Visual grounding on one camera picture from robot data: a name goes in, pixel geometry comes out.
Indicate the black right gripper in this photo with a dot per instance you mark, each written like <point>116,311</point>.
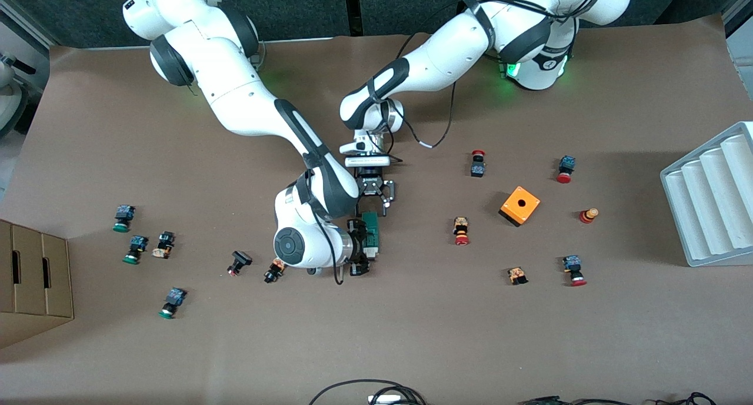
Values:
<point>355,244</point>

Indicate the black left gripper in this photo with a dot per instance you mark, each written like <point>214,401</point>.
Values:
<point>372,185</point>

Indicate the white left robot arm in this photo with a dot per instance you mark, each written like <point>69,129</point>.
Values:
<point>447,57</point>

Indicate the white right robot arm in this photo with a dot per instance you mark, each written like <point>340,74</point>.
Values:
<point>235,87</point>

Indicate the red mushroom button orange block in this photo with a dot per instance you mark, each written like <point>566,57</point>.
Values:
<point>461,231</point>

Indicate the brown paper table cover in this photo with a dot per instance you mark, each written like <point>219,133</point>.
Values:
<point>376,334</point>

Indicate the black push button orange block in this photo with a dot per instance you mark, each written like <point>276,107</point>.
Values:
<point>272,274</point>

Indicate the red push button black block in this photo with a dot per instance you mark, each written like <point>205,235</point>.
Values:
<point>477,165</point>

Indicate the black square push button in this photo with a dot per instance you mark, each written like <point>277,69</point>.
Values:
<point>239,261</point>

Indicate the orange black contact block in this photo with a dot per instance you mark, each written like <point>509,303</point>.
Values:
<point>517,275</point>

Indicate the white plug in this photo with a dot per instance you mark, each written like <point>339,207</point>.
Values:
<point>385,399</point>

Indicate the red mushroom button blue block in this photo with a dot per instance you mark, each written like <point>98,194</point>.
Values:
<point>565,169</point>
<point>573,270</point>

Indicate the red yellow emergency stop head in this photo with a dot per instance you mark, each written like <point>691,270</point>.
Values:
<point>588,215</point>

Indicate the white stepped plastic tray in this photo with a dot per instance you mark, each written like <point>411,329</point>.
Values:
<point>706,205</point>

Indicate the brown cardboard box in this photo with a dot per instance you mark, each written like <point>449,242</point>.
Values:
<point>32,281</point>

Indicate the white grey floor equipment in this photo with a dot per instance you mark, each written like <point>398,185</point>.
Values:
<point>9,105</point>

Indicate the grey cabinet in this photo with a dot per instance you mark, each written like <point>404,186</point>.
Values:
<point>742,46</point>

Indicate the orange button enclosure box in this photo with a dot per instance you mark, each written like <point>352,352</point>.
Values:
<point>520,206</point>

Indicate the black vertical post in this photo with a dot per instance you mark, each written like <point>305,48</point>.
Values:
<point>353,7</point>

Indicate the black cream orange switch part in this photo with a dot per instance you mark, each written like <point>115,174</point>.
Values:
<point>163,245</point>

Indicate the green push button switch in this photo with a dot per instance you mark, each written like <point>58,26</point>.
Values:
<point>136,249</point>
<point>123,218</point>
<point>172,302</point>

